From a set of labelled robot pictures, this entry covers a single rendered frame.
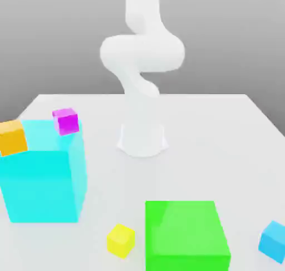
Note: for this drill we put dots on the large green box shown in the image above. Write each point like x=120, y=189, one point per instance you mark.
x=184, y=235

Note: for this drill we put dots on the small blue cube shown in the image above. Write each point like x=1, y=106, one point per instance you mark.
x=272, y=242

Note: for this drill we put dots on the small magenta cube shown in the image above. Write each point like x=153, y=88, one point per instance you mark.
x=66, y=122

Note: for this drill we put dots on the large cyan box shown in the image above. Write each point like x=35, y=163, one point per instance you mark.
x=37, y=186

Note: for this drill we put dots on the small orange cube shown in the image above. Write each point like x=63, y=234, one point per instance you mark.
x=12, y=139

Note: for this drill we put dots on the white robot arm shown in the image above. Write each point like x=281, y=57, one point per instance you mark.
x=142, y=52

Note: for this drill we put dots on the small yellow cube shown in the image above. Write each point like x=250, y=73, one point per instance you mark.
x=120, y=241

